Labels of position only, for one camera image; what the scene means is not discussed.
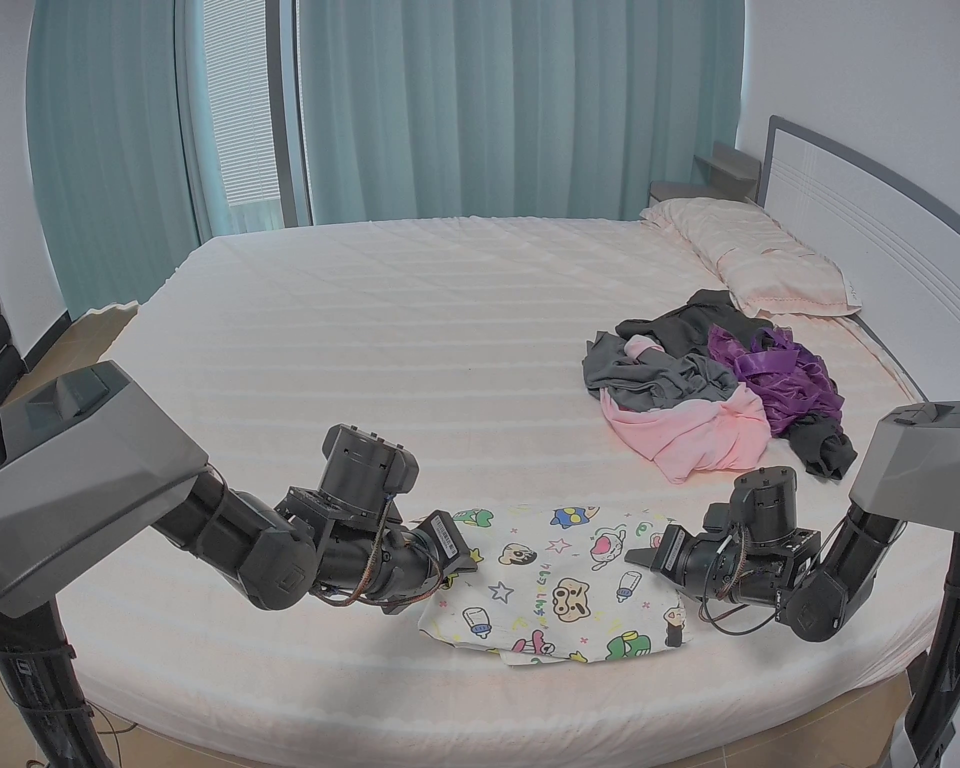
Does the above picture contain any narrow blue-green curtain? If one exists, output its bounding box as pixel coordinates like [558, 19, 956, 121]
[26, 0, 202, 320]

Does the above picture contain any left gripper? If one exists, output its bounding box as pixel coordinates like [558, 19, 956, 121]
[416, 510, 483, 594]

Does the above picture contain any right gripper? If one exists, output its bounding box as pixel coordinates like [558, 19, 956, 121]
[624, 521, 715, 595]

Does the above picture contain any white printed pyjama top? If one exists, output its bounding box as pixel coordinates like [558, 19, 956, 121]
[417, 502, 695, 667]

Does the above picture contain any grey bedside table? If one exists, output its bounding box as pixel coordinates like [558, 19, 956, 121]
[648, 142, 762, 205]

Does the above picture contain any black cable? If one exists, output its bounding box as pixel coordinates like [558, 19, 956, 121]
[88, 707, 138, 738]
[697, 592, 781, 639]

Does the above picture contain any pile of clothes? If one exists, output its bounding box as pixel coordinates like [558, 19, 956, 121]
[583, 288, 858, 485]

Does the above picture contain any wide blue-green curtain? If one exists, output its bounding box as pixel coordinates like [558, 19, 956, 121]
[296, 0, 747, 226]

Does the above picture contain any bed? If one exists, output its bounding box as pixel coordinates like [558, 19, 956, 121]
[56, 114, 960, 751]

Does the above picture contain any pale pink pillow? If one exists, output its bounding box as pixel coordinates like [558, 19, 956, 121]
[639, 197, 865, 318]

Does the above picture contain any window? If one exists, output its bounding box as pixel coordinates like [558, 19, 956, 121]
[176, 0, 315, 241]

